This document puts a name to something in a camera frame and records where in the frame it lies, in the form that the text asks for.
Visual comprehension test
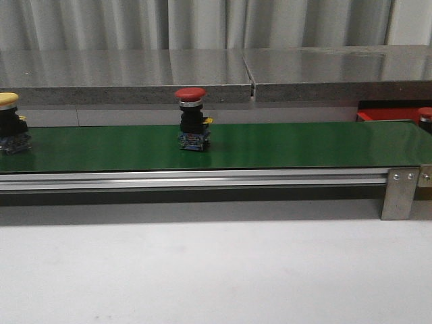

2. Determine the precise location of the aluminium conveyor side rail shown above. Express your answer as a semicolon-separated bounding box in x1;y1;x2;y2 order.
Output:
1;168;389;193

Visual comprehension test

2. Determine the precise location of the steel conveyor end bracket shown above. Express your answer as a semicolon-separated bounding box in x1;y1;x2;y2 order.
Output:
417;164;432;188

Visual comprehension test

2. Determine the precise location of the right grey stone slab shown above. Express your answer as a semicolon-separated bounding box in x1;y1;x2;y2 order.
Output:
243;45;431;102

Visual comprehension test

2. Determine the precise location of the red mushroom push button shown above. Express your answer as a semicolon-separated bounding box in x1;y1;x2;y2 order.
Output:
418;107;432;134

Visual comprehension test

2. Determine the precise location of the red plastic tray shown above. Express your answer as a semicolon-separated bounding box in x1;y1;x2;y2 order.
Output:
357;100;431;126

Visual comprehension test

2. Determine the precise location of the grey stone slab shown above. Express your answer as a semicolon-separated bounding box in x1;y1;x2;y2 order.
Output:
243;45;431;102
1;49;252;105

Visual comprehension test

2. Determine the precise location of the left grey stone slab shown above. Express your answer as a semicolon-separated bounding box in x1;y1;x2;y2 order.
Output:
1;49;252;105

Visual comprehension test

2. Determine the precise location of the steel conveyor support bracket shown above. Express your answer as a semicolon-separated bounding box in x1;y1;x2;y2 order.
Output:
381;167;419;221

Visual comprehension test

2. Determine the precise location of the grey pleated curtain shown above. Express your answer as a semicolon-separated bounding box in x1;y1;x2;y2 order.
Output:
1;1;431;51

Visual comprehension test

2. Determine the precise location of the green conveyor belt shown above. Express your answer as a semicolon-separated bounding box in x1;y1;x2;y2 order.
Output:
1;121;431;173

